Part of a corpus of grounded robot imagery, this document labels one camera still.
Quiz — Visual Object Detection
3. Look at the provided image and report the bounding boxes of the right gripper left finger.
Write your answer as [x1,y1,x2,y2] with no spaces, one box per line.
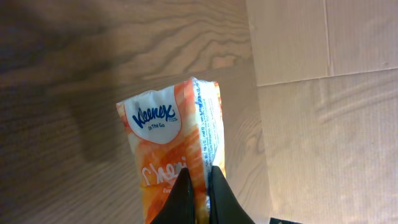
[151,168,195,224]

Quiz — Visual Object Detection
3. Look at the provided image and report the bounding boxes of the orange and white snack packet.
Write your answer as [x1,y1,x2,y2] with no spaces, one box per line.
[116,78,225,223]

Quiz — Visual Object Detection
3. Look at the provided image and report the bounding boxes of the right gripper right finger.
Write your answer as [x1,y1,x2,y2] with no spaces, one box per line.
[208,166,254,224]

